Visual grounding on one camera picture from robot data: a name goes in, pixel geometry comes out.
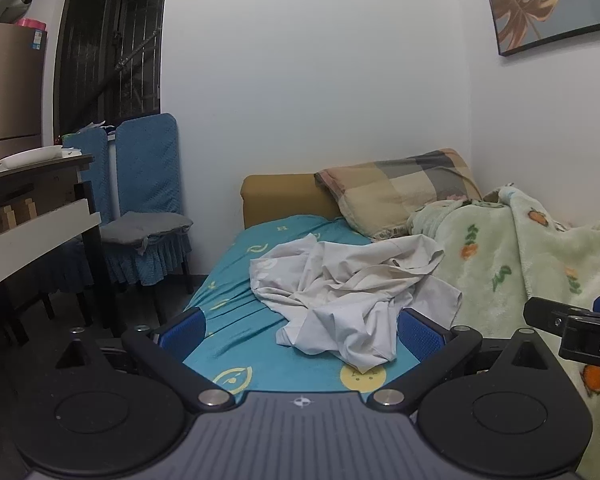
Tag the grey seat cushion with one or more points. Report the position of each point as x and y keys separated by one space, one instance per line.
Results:
x=145 y=225

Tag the dark barred window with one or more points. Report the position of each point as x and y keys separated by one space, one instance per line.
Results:
x=105 y=35

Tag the green fleece printed blanket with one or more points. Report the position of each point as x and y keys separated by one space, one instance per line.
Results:
x=505 y=260

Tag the leaf wall picture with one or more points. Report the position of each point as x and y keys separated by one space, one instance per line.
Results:
x=535 y=5

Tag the pile of papers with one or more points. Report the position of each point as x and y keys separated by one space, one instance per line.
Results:
x=92 y=127

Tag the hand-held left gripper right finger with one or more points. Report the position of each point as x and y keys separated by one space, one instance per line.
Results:
x=420 y=335

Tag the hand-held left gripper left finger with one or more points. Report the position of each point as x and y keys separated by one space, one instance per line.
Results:
x=186 y=334

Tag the dining table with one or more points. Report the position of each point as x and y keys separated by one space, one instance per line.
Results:
x=30 y=230

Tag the white shirt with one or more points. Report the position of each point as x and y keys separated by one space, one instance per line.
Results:
x=340 y=300

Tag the bed with teal printed sheet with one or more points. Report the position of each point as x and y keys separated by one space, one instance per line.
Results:
x=240 y=280

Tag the beige refrigerator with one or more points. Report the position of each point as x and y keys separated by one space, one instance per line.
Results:
x=5 y=85

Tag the blue covered chair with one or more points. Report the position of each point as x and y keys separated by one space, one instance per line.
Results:
x=92 y=160
x=147 y=160

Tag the mustard headboard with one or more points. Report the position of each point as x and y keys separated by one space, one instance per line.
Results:
x=280 y=195

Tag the plaid pillow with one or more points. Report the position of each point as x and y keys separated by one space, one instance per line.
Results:
x=395 y=185

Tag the pink container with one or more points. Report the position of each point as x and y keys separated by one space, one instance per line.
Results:
x=31 y=24

